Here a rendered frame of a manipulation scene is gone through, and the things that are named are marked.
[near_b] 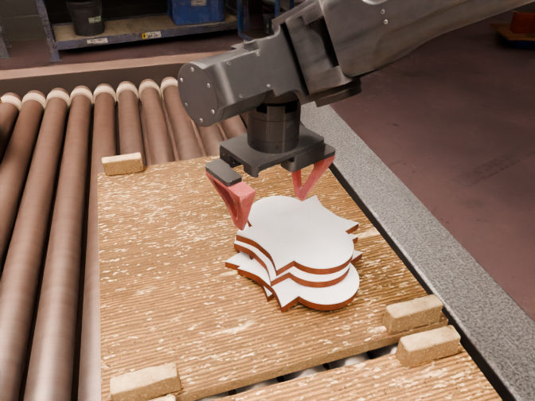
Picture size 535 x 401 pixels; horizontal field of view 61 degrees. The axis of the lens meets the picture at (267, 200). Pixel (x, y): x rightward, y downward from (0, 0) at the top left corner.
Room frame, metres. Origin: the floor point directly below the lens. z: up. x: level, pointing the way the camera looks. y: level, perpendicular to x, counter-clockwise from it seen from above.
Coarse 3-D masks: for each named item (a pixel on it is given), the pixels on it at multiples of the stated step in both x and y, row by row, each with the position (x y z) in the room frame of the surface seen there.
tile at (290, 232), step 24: (264, 216) 0.43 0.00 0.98; (288, 216) 0.43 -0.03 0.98; (312, 216) 0.43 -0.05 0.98; (336, 216) 0.43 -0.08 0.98; (240, 240) 0.40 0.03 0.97; (264, 240) 0.39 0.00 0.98; (288, 240) 0.39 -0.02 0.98; (312, 240) 0.39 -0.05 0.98; (336, 240) 0.39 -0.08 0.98; (288, 264) 0.35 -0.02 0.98; (312, 264) 0.35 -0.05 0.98; (336, 264) 0.35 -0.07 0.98
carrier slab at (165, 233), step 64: (128, 192) 0.55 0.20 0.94; (192, 192) 0.55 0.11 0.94; (256, 192) 0.55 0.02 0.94; (320, 192) 0.55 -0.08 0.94; (128, 256) 0.41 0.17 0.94; (192, 256) 0.41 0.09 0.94; (384, 256) 0.41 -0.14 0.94; (128, 320) 0.31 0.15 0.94; (192, 320) 0.31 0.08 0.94; (256, 320) 0.31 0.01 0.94; (320, 320) 0.31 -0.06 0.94; (192, 384) 0.24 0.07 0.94
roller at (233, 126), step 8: (224, 120) 0.83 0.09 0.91; (232, 120) 0.82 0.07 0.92; (240, 120) 0.83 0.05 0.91; (224, 128) 0.82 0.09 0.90; (232, 128) 0.79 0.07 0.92; (240, 128) 0.78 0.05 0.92; (232, 136) 0.76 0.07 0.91; (336, 360) 0.28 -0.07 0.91; (344, 360) 0.28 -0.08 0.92; (352, 360) 0.27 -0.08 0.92; (360, 360) 0.27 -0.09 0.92
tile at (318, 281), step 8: (240, 248) 0.39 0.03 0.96; (248, 248) 0.39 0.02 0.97; (256, 248) 0.39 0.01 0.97; (256, 256) 0.38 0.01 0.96; (264, 256) 0.37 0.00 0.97; (264, 264) 0.37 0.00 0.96; (272, 272) 0.35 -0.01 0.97; (288, 272) 0.35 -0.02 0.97; (296, 272) 0.35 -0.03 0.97; (304, 272) 0.35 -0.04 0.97; (336, 272) 0.35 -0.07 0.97; (344, 272) 0.35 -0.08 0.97; (272, 280) 0.34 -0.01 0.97; (280, 280) 0.34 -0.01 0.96; (296, 280) 0.34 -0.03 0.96; (304, 280) 0.34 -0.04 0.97; (312, 280) 0.34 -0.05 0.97; (320, 280) 0.34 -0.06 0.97; (328, 280) 0.34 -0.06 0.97; (336, 280) 0.34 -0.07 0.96
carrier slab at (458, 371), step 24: (384, 360) 0.26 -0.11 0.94; (432, 360) 0.26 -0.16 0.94; (456, 360) 0.26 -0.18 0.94; (288, 384) 0.24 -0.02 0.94; (312, 384) 0.24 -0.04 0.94; (336, 384) 0.24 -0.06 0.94; (360, 384) 0.24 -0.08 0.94; (384, 384) 0.24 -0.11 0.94; (408, 384) 0.24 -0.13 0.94; (432, 384) 0.24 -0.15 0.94; (456, 384) 0.24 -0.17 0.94; (480, 384) 0.24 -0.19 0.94
